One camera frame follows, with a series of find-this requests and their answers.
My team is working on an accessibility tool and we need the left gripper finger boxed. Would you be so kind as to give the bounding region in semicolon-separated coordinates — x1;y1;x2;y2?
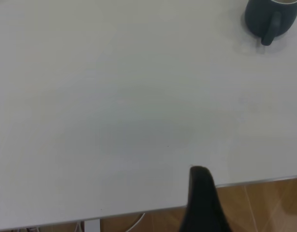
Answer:
179;166;232;232

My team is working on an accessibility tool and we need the dark grey ceramic mug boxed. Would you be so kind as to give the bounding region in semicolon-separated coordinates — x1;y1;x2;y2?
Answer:
244;0;297;46

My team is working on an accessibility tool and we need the white table leg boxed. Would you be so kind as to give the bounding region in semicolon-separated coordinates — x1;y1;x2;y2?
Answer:
83;218;100;232

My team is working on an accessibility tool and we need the white thick cable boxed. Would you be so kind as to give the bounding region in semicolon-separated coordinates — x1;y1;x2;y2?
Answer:
125;212;146;232

